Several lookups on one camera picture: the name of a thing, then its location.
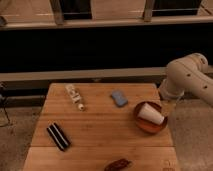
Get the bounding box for black striped eraser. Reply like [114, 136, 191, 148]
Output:
[46, 123, 71, 151]

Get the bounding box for wooden railing frame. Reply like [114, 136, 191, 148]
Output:
[0, 0, 213, 30]

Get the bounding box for dark red brown object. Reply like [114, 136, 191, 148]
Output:
[104, 158, 131, 171]

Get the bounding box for white tube with cap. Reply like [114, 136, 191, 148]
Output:
[65, 84, 85, 111]

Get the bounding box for brown wooden bowl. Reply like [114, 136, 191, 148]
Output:
[133, 101, 168, 134]

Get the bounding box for blue sponge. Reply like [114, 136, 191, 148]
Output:
[111, 90, 128, 107]

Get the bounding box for white paper cup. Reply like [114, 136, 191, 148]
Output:
[138, 103, 164, 125]

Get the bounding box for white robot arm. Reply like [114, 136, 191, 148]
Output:
[159, 53, 213, 107]

